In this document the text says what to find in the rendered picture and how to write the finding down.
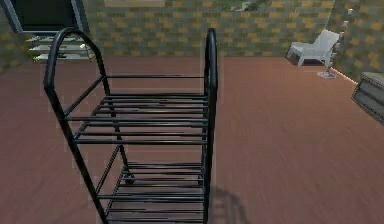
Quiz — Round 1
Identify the black television set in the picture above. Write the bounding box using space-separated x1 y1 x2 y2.
0 0 90 35

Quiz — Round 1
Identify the black metal rack shelf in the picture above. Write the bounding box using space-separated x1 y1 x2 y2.
43 27 219 224

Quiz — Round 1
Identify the white lounge chair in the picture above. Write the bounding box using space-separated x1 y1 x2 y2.
286 28 341 68

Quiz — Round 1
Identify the white tv stand shelf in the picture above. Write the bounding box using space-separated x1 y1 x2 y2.
25 33 96 63

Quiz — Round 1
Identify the white floor lamp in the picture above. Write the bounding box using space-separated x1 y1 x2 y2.
316 8 354 80

